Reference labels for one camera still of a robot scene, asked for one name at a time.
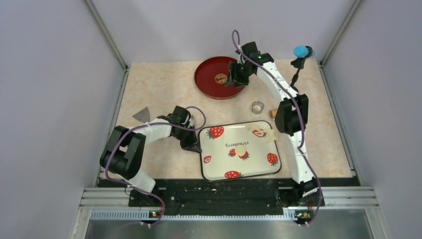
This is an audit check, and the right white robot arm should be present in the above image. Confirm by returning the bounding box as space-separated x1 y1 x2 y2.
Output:
226 42 318 205

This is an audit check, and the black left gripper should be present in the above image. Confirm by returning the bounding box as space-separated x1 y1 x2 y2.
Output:
173 124 201 153

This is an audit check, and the metal dough scraper wooden handle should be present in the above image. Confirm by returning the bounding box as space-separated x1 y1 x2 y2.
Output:
132 107 150 123

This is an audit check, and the blue microphone on stand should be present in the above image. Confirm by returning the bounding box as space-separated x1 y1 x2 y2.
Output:
290 45 315 92

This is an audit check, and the red round lacquer plate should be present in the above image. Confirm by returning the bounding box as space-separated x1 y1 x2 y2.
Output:
194 56 244 100

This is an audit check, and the wooden dough roller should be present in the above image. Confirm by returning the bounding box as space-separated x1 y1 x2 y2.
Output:
269 109 278 120

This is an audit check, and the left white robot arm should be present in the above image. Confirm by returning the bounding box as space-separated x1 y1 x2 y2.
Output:
99 106 202 206

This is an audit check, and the dough trimming scrap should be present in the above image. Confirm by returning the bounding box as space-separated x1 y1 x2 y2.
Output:
264 129 277 143
246 123 263 131

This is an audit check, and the strawberry print rectangular tray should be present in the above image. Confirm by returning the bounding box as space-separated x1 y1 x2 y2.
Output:
198 120 282 182

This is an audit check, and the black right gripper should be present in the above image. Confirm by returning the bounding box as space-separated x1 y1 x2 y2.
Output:
225 61 254 89

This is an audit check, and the white dough lump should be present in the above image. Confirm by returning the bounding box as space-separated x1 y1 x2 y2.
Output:
234 145 248 159

